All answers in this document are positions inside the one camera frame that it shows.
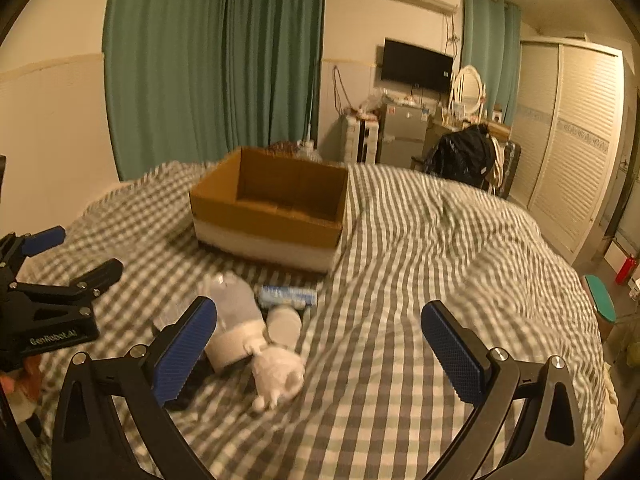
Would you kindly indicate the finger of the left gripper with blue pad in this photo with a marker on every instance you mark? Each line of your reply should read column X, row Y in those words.
column 89, row 285
column 15, row 249

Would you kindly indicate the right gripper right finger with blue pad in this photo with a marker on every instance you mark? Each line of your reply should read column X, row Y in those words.
column 547, row 441

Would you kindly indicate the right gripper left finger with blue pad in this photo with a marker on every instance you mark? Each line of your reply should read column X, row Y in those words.
column 88, row 440

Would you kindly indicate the white bear plush toy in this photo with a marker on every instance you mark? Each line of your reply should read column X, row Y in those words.
column 279, row 374

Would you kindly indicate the white round jar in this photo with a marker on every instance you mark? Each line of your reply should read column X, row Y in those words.
column 284, row 326

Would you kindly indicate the green stool seat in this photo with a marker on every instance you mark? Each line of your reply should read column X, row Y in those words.
column 600, row 297

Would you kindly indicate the brown cardboard box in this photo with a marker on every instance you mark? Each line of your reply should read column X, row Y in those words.
column 272, row 208

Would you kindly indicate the red fire extinguisher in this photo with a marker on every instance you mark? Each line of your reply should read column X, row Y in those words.
column 628, row 266

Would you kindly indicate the black jacket on chair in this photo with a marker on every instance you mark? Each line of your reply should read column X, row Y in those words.
column 467, row 156

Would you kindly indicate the clear water jug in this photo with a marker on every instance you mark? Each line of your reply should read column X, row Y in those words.
column 305, row 150

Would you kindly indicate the wooden dressing table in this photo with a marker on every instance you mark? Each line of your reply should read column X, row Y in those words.
column 438, row 128

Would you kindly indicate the small grey refrigerator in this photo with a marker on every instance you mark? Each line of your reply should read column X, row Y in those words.
column 403, row 130

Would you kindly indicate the large green curtain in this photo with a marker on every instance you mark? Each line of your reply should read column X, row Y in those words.
column 191, row 80

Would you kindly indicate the white suitcase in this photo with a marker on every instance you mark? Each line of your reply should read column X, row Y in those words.
column 360, row 139

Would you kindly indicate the oval white vanity mirror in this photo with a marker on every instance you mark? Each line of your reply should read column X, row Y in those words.
column 468, row 93

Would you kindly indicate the white louvered wardrobe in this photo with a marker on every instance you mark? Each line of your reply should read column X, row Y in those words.
column 568, row 122

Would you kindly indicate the small green curtain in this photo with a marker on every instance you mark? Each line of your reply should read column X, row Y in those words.
column 491, row 43

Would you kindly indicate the black wall television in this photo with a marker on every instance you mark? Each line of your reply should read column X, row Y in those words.
column 416, row 66

